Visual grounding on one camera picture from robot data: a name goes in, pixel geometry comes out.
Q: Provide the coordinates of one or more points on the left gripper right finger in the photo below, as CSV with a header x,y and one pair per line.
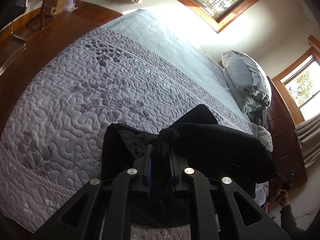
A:
x,y
219,209

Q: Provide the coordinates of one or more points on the grey bed sheet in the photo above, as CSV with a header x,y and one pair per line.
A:
x,y
151,32

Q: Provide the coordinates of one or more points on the black pants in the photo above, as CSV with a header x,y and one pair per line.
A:
x,y
208,147

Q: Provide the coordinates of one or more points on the small wooden frame window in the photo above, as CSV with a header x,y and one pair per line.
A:
x,y
298,84

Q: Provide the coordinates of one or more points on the grey folded comforter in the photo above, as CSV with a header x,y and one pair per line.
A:
x,y
248,84

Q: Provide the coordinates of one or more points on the black metal chair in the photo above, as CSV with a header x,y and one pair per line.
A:
x,y
10,10

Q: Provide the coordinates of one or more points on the dark wooden headboard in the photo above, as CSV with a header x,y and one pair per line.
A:
x,y
286,154

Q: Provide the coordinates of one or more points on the cardboard boxes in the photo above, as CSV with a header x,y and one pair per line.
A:
x,y
54,7

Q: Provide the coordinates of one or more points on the wooden coat rack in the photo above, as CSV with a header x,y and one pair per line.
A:
x,y
42,14

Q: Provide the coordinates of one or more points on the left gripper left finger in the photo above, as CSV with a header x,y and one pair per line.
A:
x,y
99,209

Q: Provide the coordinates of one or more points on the lavender quilted bedspread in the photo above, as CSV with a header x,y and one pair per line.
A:
x,y
52,143

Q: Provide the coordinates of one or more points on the dark sleeved forearm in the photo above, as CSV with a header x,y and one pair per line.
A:
x,y
288,223

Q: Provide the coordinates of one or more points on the striped curtain by headboard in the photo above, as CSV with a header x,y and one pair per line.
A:
x,y
308,134

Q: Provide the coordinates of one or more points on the person's hand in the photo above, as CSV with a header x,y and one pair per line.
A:
x,y
283,197

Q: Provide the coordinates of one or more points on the white fleece blanket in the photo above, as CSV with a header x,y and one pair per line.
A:
x,y
265,138

